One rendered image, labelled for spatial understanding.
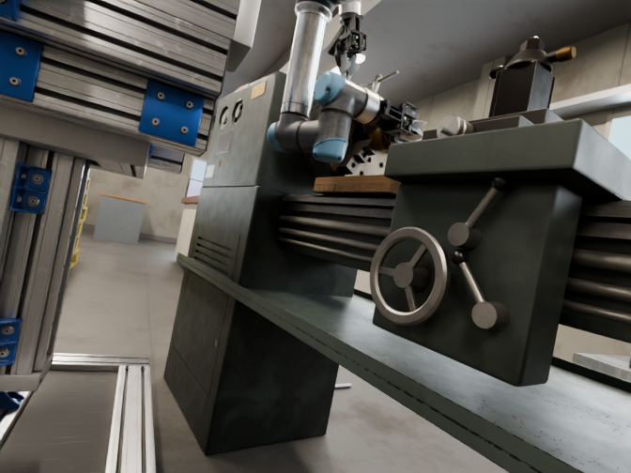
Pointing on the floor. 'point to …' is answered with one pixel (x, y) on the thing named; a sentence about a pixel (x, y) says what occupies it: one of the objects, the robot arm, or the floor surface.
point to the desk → (118, 219)
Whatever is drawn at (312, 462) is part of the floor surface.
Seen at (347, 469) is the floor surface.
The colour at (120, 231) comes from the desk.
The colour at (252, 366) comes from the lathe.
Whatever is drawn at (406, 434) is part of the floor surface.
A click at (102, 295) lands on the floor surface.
